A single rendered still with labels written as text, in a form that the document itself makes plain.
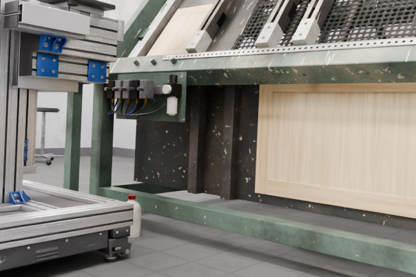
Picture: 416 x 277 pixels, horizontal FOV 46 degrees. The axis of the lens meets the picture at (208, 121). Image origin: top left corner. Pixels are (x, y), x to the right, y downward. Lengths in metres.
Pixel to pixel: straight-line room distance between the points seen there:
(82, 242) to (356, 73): 1.19
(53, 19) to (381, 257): 1.41
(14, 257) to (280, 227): 1.00
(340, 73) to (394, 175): 0.46
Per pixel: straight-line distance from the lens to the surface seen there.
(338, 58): 1.89
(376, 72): 1.85
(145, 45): 2.74
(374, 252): 1.88
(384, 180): 2.06
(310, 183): 2.20
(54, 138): 6.62
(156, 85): 2.44
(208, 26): 2.45
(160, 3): 3.19
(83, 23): 1.86
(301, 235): 1.99
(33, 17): 1.76
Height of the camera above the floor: 0.60
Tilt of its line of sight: level
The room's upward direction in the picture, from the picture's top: 3 degrees clockwise
